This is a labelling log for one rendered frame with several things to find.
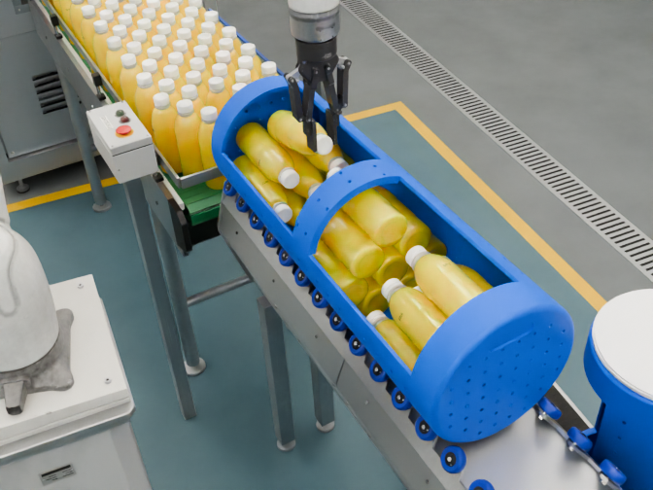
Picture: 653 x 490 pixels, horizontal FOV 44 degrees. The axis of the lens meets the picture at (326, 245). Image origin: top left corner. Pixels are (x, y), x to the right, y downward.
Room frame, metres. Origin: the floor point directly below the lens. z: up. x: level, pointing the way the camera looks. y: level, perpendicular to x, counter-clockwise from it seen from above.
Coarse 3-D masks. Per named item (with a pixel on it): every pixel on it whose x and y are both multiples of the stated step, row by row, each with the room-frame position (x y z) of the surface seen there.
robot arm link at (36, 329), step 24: (0, 240) 0.97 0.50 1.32; (24, 240) 1.00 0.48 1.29; (0, 264) 0.93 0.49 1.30; (24, 264) 0.95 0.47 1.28; (0, 288) 0.91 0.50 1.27; (24, 288) 0.93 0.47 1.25; (48, 288) 0.98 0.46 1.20; (0, 312) 0.89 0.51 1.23; (24, 312) 0.91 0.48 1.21; (48, 312) 0.95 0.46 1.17; (0, 336) 0.89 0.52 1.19; (24, 336) 0.90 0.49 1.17; (48, 336) 0.94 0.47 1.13; (0, 360) 0.89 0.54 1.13; (24, 360) 0.90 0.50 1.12
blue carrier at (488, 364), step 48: (240, 96) 1.55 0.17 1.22; (288, 96) 1.62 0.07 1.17; (240, 192) 1.41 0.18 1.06; (336, 192) 1.18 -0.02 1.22; (288, 240) 1.19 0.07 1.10; (480, 240) 1.03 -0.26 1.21; (336, 288) 1.03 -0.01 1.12; (528, 288) 0.90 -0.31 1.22; (432, 336) 0.83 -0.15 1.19; (480, 336) 0.80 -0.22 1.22; (528, 336) 0.84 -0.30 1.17; (432, 384) 0.78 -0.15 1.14; (480, 384) 0.80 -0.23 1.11; (528, 384) 0.85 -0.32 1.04; (480, 432) 0.81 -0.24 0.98
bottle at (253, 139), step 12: (240, 132) 1.54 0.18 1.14; (252, 132) 1.52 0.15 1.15; (264, 132) 1.52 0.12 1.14; (240, 144) 1.52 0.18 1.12; (252, 144) 1.48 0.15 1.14; (264, 144) 1.46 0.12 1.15; (276, 144) 1.47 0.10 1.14; (252, 156) 1.46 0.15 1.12; (264, 156) 1.43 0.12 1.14; (276, 156) 1.42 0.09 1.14; (288, 156) 1.43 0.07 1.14; (264, 168) 1.41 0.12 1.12; (276, 168) 1.40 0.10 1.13; (288, 168) 1.39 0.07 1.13; (276, 180) 1.39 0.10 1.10
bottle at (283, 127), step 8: (280, 112) 1.51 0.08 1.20; (288, 112) 1.50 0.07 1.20; (272, 120) 1.50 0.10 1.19; (280, 120) 1.47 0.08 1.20; (288, 120) 1.45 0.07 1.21; (272, 128) 1.48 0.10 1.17; (280, 128) 1.45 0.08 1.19; (288, 128) 1.42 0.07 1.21; (296, 128) 1.40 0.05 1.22; (320, 128) 1.39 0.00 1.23; (272, 136) 1.48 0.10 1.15; (280, 136) 1.44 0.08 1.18; (288, 136) 1.41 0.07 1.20; (296, 136) 1.38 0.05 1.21; (304, 136) 1.37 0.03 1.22; (288, 144) 1.41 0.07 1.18; (296, 144) 1.38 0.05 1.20; (304, 144) 1.36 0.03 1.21; (304, 152) 1.37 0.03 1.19; (312, 152) 1.36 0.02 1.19
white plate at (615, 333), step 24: (600, 312) 1.01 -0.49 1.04; (624, 312) 1.01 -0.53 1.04; (648, 312) 1.01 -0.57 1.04; (600, 336) 0.95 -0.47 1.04; (624, 336) 0.95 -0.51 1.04; (648, 336) 0.95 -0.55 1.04; (624, 360) 0.90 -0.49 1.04; (648, 360) 0.89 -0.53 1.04; (624, 384) 0.85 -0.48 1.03; (648, 384) 0.84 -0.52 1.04
